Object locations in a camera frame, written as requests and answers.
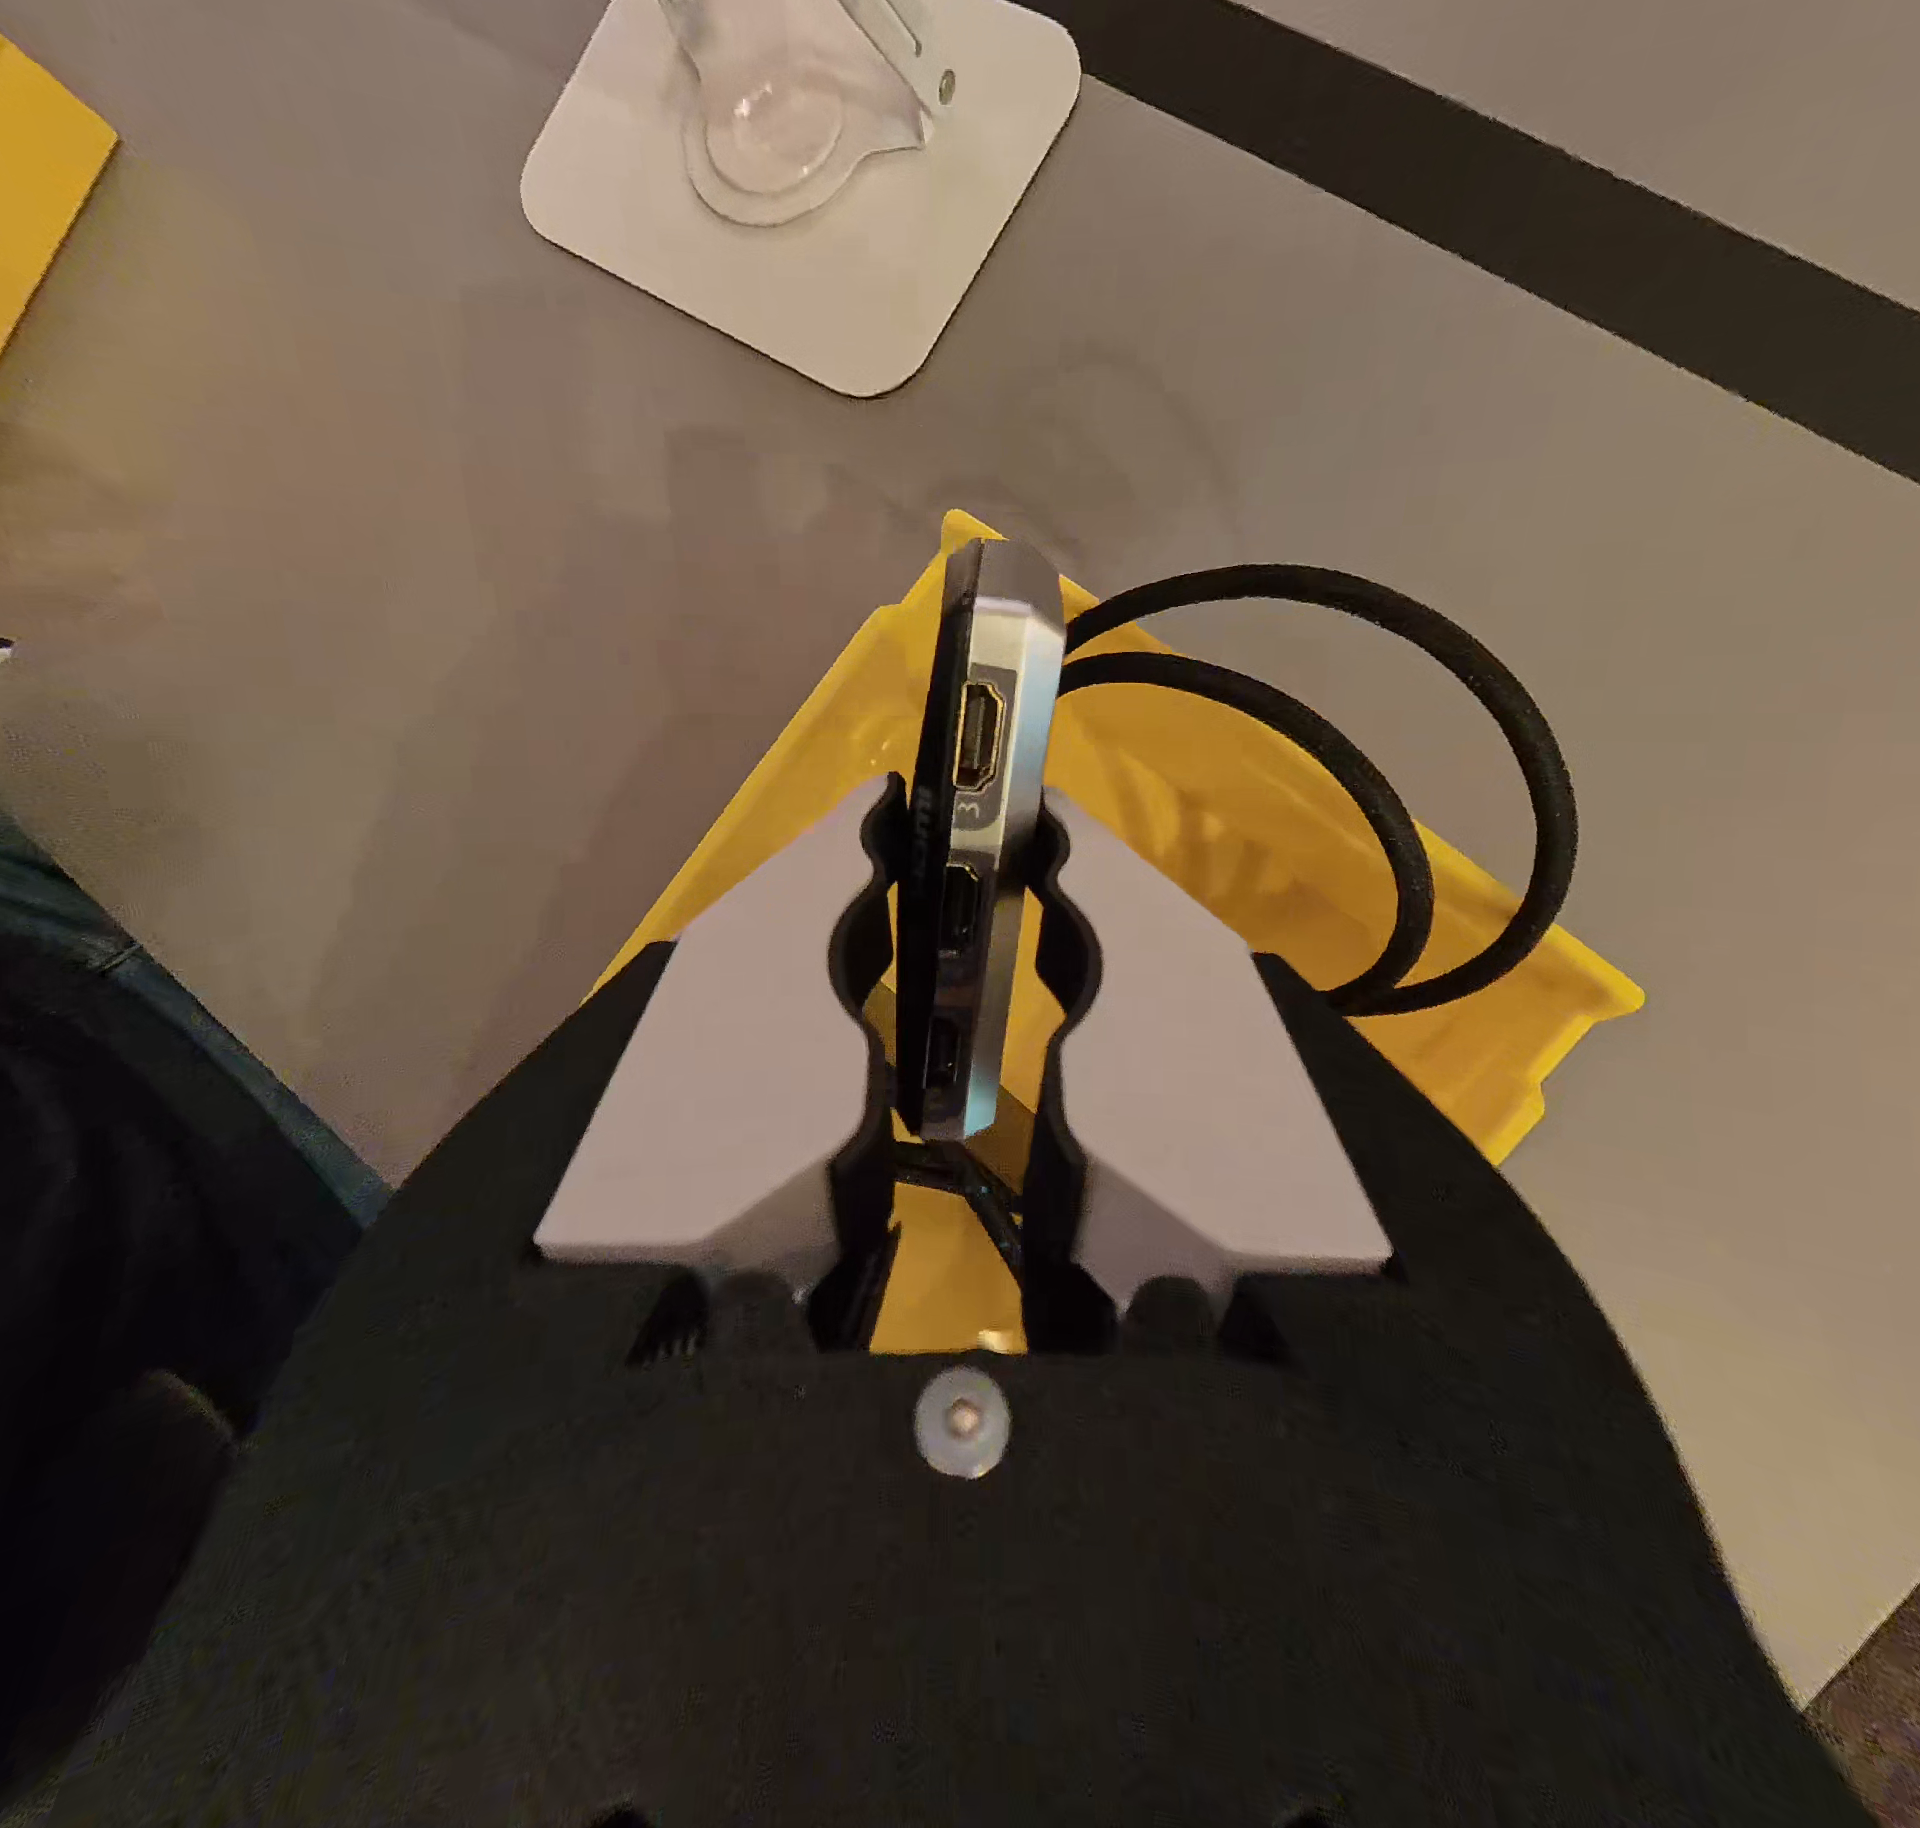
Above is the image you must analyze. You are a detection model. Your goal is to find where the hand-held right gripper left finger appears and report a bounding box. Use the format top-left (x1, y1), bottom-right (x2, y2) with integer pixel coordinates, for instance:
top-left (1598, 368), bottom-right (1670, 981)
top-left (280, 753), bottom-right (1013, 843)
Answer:
top-left (535, 805), bottom-right (902, 1321)

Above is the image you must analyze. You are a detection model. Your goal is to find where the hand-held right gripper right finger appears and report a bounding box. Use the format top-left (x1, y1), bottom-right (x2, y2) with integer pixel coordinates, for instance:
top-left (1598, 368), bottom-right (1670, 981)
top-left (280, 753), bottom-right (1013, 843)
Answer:
top-left (1030, 810), bottom-right (1400, 1326)

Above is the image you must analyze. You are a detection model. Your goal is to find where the person's blue jeans leg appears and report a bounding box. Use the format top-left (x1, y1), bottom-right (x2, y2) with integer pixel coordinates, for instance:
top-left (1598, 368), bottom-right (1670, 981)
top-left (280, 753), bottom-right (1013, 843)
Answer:
top-left (0, 820), bottom-right (398, 1237)

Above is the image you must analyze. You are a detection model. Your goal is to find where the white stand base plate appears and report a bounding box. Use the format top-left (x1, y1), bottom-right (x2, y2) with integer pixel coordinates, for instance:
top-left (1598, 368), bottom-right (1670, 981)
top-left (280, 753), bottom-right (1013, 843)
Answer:
top-left (521, 0), bottom-right (1084, 398)

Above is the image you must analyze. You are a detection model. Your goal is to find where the grey adapter with braided cable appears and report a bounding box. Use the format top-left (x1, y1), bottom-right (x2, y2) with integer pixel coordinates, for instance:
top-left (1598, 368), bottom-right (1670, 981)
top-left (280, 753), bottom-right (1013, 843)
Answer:
top-left (870, 535), bottom-right (1580, 1335)

